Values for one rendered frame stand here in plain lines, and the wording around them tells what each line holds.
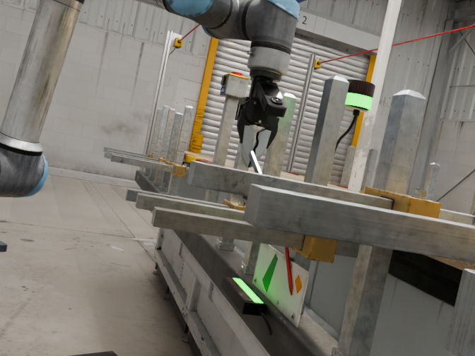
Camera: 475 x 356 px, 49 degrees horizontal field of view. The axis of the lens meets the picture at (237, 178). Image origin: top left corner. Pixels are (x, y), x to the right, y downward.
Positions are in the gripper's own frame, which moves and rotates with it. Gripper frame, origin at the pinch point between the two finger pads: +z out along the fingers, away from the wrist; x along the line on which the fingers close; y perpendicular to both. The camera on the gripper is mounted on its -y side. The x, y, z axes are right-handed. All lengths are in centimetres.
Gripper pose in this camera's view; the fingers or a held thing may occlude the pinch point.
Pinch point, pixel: (250, 162)
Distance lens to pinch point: 115.7
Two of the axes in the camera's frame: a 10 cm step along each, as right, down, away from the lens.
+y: -2.7, -1.1, 9.6
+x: -9.4, -1.8, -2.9
